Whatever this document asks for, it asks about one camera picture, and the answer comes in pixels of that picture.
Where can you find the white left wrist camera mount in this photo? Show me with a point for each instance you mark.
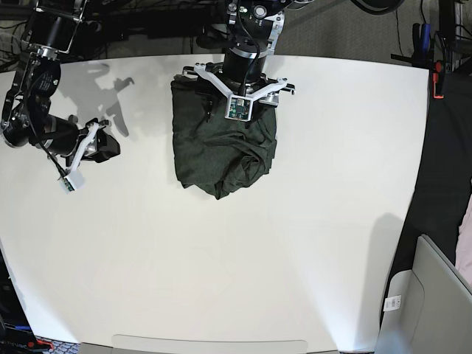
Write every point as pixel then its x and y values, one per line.
pixel 240 106

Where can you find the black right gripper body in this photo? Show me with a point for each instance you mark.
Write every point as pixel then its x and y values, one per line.
pixel 62 137

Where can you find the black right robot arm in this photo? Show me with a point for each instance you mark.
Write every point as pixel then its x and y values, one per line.
pixel 25 117

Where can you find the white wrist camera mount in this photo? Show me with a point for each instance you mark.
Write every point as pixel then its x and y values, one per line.
pixel 240 106
pixel 74 180

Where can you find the dark green long-sleeve shirt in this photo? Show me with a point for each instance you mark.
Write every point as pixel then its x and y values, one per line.
pixel 215 154

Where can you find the grey plastic bin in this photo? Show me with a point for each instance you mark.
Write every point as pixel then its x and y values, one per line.
pixel 428 308

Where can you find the red clamp on table edge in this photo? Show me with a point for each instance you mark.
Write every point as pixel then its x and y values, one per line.
pixel 438 78

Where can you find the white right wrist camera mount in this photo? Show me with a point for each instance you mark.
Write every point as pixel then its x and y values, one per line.
pixel 74 180

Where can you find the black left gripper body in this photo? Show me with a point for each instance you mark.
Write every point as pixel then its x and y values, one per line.
pixel 244 68

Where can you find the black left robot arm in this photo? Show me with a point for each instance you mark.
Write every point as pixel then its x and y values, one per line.
pixel 248 33

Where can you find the pink cloth at edge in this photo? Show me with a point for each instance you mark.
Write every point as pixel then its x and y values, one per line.
pixel 463 262

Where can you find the blue and black handled tools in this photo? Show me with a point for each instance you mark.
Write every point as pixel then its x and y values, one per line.
pixel 421 40

